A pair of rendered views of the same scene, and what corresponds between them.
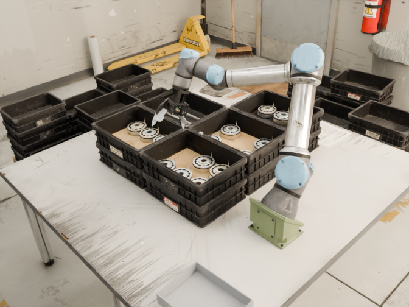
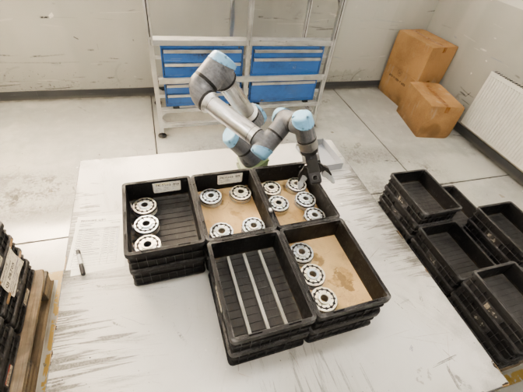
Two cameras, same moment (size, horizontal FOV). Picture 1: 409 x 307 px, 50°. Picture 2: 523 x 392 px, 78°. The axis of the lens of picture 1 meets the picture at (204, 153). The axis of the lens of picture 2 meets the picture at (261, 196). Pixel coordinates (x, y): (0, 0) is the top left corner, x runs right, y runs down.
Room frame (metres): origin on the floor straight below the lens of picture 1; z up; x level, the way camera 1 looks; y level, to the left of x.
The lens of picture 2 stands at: (2.72, 0.29, 1.95)
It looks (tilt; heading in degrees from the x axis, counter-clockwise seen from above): 44 degrees down; 199
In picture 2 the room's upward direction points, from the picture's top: 9 degrees clockwise
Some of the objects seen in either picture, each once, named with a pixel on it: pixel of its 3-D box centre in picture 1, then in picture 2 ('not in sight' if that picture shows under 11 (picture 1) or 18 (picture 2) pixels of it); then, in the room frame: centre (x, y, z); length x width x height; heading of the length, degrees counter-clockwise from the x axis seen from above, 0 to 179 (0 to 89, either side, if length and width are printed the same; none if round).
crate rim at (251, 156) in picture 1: (237, 131); (231, 201); (1.82, -0.17, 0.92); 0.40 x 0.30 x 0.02; 43
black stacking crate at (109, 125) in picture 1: (139, 136); (328, 270); (1.91, 0.33, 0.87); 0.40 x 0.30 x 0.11; 43
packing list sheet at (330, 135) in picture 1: (317, 130); (97, 241); (2.17, -0.66, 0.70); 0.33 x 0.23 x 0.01; 42
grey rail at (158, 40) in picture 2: not in sight; (247, 41); (-0.01, -1.01, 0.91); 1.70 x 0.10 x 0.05; 132
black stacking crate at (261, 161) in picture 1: (237, 140); (230, 209); (1.82, -0.17, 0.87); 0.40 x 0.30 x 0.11; 43
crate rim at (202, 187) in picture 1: (192, 156); (293, 192); (1.62, 0.05, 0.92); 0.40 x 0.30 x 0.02; 43
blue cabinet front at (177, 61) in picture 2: not in sight; (204, 77); (0.28, -1.29, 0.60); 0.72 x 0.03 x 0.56; 132
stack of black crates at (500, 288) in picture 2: not in sight; (496, 318); (1.37, 1.28, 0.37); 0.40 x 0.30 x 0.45; 42
